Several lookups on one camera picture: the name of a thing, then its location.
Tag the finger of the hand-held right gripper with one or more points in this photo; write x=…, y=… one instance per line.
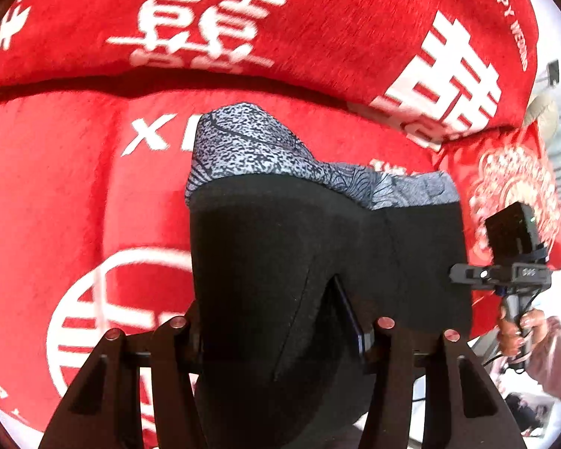
x=467, y=275

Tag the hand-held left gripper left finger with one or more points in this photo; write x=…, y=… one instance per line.
x=187, y=341

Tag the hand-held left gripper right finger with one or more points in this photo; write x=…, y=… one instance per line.
x=353, y=325

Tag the black pants grey patterned waistband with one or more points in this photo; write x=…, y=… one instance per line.
x=262, y=243

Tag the person's right forearm pink sleeve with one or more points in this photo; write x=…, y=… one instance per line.
x=556, y=360

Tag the person's right hand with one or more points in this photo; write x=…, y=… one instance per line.
x=507, y=336

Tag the red printed pillow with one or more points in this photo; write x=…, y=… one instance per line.
x=509, y=173

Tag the red printed blanket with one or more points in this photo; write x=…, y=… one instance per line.
x=51, y=173

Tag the red printed folded quilt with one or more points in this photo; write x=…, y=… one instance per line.
x=332, y=32

